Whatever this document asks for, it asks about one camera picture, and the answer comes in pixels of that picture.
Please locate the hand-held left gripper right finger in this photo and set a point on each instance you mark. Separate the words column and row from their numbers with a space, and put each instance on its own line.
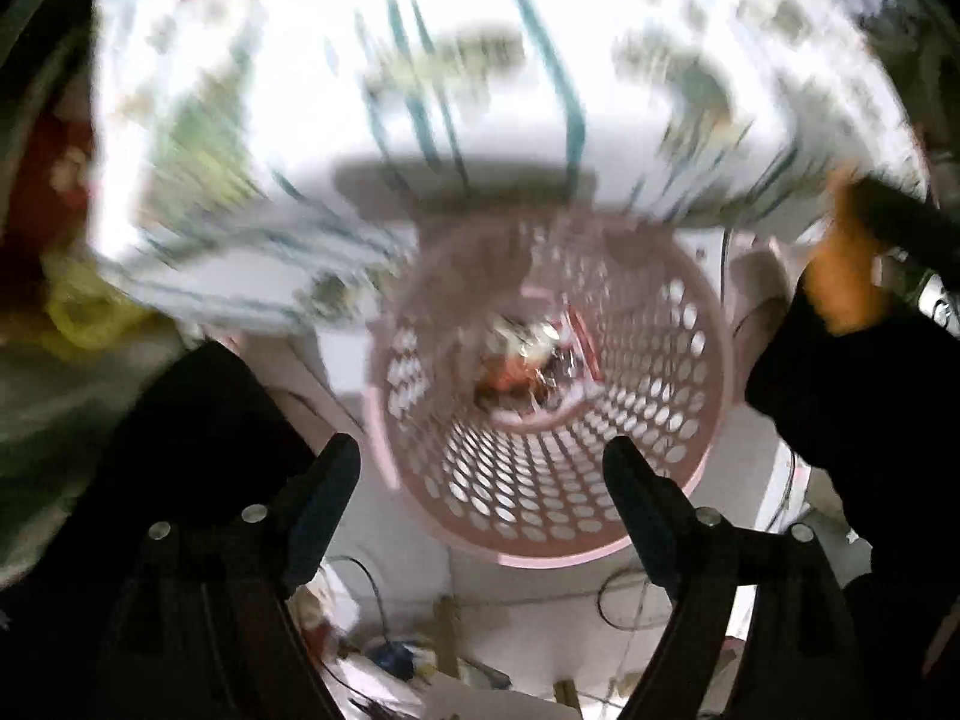
column 639, row 519

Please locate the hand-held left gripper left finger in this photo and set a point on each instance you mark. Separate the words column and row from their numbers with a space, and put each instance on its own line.
column 322, row 511

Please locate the pink perforated plastic basket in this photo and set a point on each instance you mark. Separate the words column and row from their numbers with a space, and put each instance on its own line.
column 660, row 420

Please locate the person's right hand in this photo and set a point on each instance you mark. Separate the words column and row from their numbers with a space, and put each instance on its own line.
column 844, row 277

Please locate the pile of snack wrappers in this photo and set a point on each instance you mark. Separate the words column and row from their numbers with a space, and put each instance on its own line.
column 536, row 367

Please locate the yellow plastic bag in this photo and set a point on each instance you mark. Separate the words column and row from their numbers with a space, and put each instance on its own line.
column 82, row 307

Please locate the white green-printed cloth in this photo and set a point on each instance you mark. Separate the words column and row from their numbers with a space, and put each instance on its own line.
column 465, row 75

